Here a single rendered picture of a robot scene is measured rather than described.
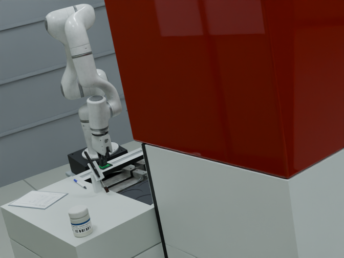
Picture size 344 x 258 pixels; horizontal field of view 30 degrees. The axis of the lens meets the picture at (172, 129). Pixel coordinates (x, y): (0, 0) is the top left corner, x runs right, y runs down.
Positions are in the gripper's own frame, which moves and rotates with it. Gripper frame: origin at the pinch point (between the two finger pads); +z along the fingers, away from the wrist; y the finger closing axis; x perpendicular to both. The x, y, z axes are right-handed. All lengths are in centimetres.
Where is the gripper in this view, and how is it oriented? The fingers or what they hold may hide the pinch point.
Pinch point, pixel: (103, 161)
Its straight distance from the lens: 294.2
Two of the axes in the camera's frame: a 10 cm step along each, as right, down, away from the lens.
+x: -7.7, 3.2, -5.6
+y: -6.4, -3.2, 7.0
